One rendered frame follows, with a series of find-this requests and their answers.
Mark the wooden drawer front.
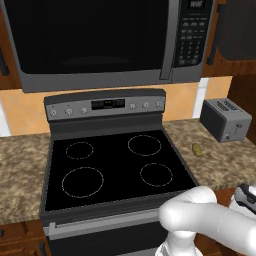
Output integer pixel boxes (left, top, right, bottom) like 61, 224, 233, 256
213, 187, 242, 209
0, 219, 45, 242

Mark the black glass-top stove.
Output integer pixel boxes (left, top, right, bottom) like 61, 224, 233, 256
39, 88, 201, 256

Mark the small yellow-green potato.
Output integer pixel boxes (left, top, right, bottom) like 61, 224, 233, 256
191, 143, 204, 158

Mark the stainless steel microwave oven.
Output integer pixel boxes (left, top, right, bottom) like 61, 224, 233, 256
0, 0, 218, 94

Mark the grey two-slot toaster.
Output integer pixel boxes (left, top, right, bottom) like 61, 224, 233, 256
199, 97, 253, 144

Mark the wooden cupboard door, dark pane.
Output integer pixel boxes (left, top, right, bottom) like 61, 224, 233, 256
201, 0, 256, 78

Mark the wooden base cupboard door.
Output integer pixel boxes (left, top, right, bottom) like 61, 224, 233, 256
0, 238, 52, 256

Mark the silver oven door handle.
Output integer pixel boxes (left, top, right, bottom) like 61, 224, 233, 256
48, 207, 168, 240

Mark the silver microwave door handle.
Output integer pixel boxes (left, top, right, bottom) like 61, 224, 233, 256
159, 0, 181, 81

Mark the black cupboard door handle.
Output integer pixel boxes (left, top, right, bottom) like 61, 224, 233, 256
205, 2, 227, 66
0, 46, 10, 77

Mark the black base cupboard handle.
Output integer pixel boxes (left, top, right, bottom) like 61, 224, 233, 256
38, 242, 48, 256

